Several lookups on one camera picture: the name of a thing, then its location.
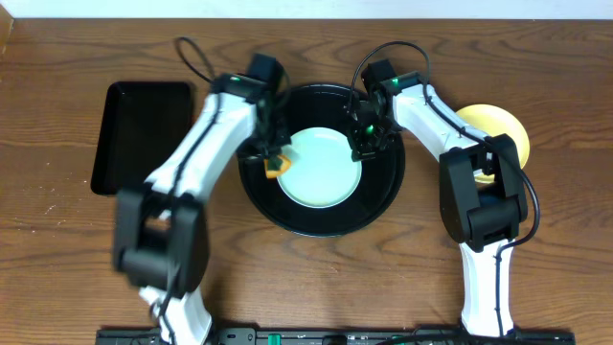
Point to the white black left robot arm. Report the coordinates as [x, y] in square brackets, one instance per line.
[161, 241]

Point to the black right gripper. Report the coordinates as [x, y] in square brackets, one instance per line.
[360, 150]

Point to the rectangular black tray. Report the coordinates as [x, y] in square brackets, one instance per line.
[143, 123]

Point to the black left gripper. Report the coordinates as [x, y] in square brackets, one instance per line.
[279, 141]

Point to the round black tray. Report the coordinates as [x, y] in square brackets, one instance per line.
[323, 105]

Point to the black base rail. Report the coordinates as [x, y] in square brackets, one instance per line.
[444, 335]

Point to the yellow plate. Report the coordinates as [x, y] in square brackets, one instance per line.
[494, 121]

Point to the orange green scrubbing sponge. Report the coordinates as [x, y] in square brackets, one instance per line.
[276, 165]

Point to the mint plate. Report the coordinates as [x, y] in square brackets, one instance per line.
[322, 173]

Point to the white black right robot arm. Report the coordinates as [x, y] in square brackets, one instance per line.
[481, 183]

